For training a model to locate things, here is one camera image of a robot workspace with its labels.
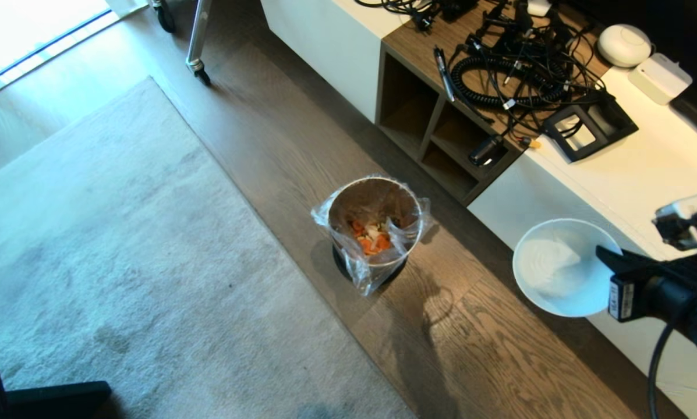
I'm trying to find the round metal trash bin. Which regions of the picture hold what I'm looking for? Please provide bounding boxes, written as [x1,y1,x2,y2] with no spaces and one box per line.
[327,177,424,287]

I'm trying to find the wooden open shelf unit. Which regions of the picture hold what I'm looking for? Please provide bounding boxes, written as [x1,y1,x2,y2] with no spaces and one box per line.
[375,0,612,206]

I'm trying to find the black pen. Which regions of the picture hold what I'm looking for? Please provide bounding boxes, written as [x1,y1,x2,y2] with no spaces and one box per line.
[433,46,456,103]

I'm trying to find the black cylindrical device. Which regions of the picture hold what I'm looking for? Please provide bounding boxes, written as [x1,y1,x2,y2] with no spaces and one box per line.
[468,134,505,168]

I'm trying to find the white round device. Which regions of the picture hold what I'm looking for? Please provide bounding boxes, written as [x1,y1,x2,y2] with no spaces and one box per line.
[596,24,653,69]

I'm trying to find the white round bowl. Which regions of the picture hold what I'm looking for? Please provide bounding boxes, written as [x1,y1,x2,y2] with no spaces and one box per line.
[512,218,624,318]

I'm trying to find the grey rug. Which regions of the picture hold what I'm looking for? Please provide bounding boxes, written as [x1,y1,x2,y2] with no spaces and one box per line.
[0,76,420,419]

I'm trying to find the black rectangular frame tray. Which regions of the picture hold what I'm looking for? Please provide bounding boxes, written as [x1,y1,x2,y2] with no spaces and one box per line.
[539,95,639,163]

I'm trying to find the flat black device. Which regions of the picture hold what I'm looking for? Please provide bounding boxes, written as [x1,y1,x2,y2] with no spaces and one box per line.
[669,87,697,141]

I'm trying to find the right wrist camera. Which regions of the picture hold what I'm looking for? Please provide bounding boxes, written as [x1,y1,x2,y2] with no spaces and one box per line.
[652,193,697,252]

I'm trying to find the metal stand leg with caster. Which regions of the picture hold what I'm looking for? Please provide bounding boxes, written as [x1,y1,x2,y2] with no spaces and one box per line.
[186,0,213,87]

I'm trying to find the orange and white food scraps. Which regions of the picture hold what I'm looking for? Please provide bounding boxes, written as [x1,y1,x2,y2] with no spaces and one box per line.
[351,219,393,256]

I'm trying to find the trash bin with plastic liner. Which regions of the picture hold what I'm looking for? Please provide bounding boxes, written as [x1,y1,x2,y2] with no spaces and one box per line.
[311,174,432,297]

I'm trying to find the black caster wheel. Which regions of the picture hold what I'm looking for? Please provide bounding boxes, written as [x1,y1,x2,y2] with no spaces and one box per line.
[150,0,178,34]

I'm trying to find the white square box device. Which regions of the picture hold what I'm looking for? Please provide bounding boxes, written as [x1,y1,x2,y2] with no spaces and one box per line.
[627,53,693,106]

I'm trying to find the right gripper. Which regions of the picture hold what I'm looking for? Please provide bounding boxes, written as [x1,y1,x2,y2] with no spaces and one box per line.
[595,244,697,324]

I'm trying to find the tangled thin black cables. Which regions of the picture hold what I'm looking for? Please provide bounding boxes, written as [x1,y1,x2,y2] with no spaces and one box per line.
[453,0,614,137]

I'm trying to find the white low cabinet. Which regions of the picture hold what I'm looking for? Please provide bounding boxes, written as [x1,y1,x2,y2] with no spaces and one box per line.
[260,0,697,419]

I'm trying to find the coiled black cable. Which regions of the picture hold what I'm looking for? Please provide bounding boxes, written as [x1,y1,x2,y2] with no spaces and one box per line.
[450,55,569,109]

